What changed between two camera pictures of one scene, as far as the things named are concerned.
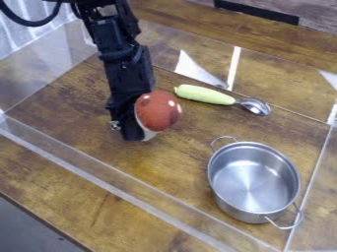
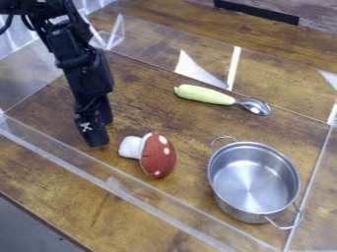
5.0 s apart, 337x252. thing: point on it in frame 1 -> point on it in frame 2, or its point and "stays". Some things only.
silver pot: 254,181 stays
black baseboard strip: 280,17 stays
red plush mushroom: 157,112 -> 154,151
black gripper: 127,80 -> 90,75
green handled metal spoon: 256,105 stays
